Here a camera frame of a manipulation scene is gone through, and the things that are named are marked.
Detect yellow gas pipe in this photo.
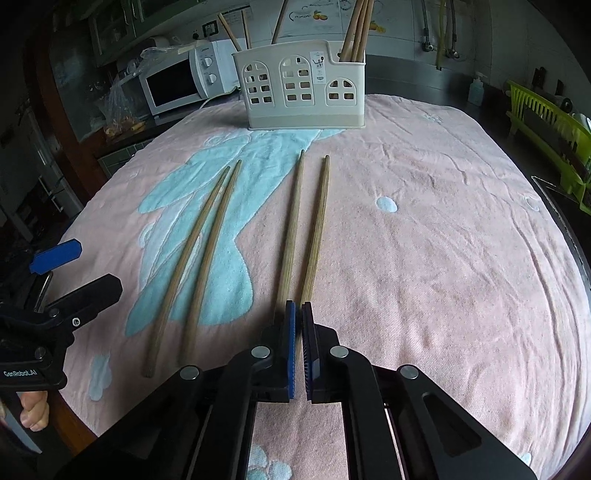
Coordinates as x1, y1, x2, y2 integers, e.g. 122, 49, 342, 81
436, 0, 447, 71

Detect green plastic dish rack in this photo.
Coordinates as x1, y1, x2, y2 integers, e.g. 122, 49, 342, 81
505, 79, 591, 208

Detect metal flexible hose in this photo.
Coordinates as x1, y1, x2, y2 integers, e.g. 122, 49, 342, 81
445, 0, 461, 59
419, 0, 435, 52

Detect person's left hand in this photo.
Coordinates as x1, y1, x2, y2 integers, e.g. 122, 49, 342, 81
17, 390, 51, 433

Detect white microwave oven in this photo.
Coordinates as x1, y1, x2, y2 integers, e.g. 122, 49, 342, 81
139, 39, 247, 116

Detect cream plastic chopstick holder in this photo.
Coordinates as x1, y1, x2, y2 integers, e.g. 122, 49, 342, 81
231, 39, 368, 130

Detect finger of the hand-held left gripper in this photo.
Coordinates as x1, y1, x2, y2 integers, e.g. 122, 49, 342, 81
45, 274, 124, 329
28, 239, 84, 275

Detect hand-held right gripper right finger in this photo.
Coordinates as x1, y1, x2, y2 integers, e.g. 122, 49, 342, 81
301, 302, 539, 480

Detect clear plastic bag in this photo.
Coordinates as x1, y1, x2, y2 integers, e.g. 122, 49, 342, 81
95, 78, 148, 139

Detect green wall cabinets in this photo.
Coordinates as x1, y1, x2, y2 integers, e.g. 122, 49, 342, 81
88, 0, 250, 65

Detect black glass cooktop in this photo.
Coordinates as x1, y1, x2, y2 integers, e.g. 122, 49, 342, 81
531, 175, 591, 259

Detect pink flower-print towel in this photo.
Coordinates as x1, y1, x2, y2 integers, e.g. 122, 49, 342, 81
55, 92, 583, 480

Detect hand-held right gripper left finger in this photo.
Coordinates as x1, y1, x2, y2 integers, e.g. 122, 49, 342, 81
55, 300, 297, 480

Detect brown wooden door frame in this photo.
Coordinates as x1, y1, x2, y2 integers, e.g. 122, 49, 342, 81
32, 46, 109, 213

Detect green base cabinet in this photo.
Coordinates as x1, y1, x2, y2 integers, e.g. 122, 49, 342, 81
95, 136, 153, 178

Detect grey metal door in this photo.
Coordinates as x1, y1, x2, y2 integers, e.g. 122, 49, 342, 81
0, 92, 84, 232

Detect fruit wall sticker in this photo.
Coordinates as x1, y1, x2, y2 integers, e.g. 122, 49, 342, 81
288, 0, 386, 33

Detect clear soap dispenser bottle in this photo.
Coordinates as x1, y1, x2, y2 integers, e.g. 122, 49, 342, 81
467, 73, 488, 104

